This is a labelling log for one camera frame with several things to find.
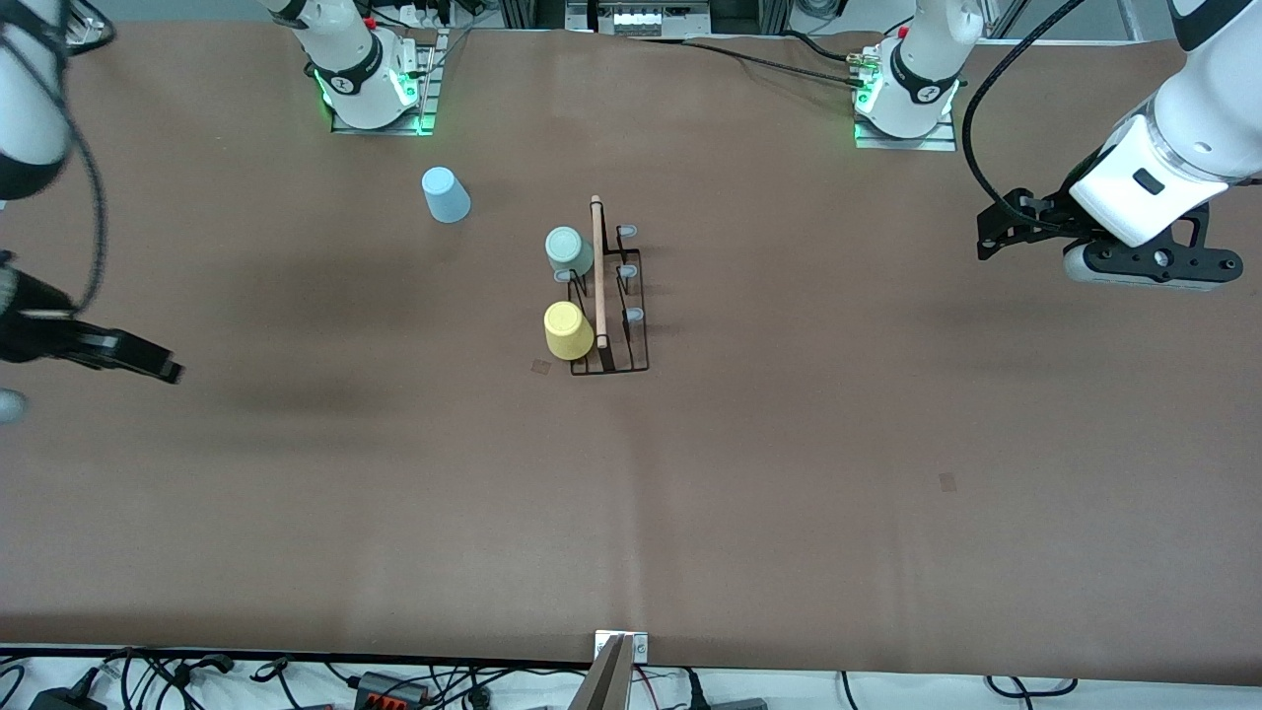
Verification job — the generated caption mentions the yellow plastic cup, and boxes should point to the yellow plastic cup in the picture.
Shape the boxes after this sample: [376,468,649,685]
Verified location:
[543,301,596,362]

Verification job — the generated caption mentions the pale green plastic cup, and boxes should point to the pale green plastic cup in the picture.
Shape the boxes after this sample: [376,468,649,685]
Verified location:
[544,226,596,280]

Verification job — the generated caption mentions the black wire cup holder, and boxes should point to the black wire cup holder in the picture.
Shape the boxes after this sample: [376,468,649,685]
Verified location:
[555,195,652,377]

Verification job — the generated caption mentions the light blue plastic cup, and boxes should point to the light blue plastic cup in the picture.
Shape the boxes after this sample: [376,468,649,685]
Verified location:
[421,166,472,225]

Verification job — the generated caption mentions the black power adapter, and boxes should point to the black power adapter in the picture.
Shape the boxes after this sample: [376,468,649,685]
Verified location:
[28,685,107,710]

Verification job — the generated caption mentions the black orange connector box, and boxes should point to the black orange connector box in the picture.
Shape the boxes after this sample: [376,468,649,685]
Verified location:
[353,672,432,707]

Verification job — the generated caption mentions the white power strip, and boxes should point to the white power strip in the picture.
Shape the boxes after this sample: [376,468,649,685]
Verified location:
[596,0,711,38]

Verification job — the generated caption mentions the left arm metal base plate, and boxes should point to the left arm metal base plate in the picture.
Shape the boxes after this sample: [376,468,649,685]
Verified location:
[854,99,959,152]

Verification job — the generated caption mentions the thick black table cable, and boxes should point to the thick black table cable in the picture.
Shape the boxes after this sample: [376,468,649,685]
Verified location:
[779,30,855,66]

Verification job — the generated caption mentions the thin black table cable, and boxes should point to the thin black table cable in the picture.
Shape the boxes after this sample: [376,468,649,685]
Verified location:
[631,37,862,88]

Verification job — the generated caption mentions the tangled black floor cables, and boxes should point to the tangled black floor cables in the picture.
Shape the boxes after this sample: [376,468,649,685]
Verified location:
[99,648,240,710]

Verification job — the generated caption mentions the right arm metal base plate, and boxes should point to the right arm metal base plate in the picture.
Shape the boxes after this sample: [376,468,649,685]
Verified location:
[330,28,441,136]

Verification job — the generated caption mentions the black looped floor cable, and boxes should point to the black looped floor cable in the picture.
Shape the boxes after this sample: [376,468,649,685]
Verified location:
[986,675,1078,700]

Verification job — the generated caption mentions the grey camera stand pole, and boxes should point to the grey camera stand pole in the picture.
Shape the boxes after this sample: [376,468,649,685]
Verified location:
[569,636,633,710]

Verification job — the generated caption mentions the small metal mount bracket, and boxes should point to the small metal mount bracket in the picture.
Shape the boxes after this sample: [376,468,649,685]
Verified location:
[595,631,650,664]

